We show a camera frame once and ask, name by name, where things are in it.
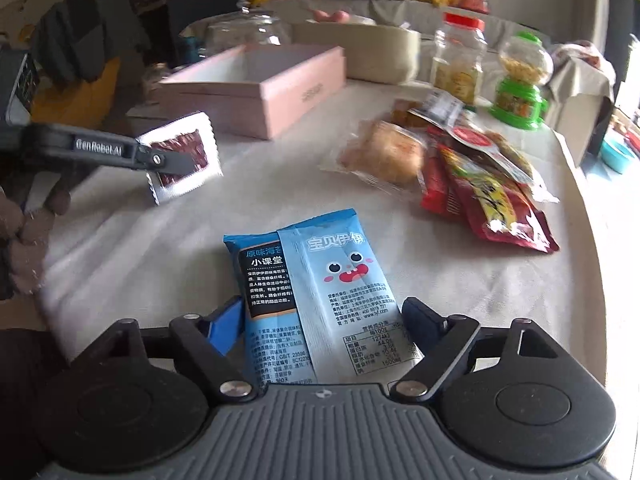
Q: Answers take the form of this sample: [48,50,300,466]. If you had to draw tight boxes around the round pastry in clear wrapper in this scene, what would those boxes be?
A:
[320,119,432,192]

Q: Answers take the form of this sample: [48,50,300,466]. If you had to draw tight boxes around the white covered chair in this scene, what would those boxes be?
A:
[544,41,617,167]

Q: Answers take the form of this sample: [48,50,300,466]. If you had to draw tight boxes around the person's left hand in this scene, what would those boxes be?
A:
[0,176,72,297]

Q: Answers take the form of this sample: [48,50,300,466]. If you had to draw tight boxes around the pink cardboard box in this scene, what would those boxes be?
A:
[156,44,347,141]

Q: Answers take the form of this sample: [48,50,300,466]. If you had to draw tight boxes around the glass dome lid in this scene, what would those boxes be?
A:
[204,2,292,58]

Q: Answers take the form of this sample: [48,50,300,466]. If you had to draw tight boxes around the beige round container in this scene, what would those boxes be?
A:
[291,22,422,84]

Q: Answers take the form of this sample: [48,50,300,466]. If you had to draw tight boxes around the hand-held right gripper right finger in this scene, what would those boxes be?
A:
[389,296,561,404]

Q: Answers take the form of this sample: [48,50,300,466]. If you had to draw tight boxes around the red snack packet yellow print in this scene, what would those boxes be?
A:
[439,144,560,254]

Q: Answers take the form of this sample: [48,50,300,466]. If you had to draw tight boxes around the brown snack packet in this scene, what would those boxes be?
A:
[391,99,423,128]

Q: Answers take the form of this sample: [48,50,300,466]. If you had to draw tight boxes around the green candy dispenser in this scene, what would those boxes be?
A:
[489,31,555,131]

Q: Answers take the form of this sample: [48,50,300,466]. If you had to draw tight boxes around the small glass jar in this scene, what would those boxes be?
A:
[144,62,174,87]

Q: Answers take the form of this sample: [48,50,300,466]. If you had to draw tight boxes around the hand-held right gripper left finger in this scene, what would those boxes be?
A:
[100,296,257,404]

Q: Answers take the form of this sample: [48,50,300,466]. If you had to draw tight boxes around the blue bowl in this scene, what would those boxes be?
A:
[599,136,640,175]

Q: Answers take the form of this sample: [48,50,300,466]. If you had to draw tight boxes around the white-edged dark red snack packet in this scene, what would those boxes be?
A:
[135,112,224,206]

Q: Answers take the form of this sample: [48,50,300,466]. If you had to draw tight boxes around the blue cartoon snack packet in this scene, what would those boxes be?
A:
[222,208,426,392]

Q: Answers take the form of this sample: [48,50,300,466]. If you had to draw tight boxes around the clear packet round red label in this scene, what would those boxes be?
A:
[407,91,560,204]

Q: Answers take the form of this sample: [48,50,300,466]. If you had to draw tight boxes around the yellow bag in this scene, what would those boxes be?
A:
[29,56,122,130]

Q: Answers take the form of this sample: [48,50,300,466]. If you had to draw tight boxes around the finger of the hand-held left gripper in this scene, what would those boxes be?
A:
[20,122,197,178]

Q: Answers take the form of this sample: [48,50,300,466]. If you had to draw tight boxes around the dark hanging clothes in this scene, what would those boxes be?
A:
[34,0,152,84]

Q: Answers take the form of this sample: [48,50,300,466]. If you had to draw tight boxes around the clear plastic jar red lid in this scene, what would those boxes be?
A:
[431,12,489,107]

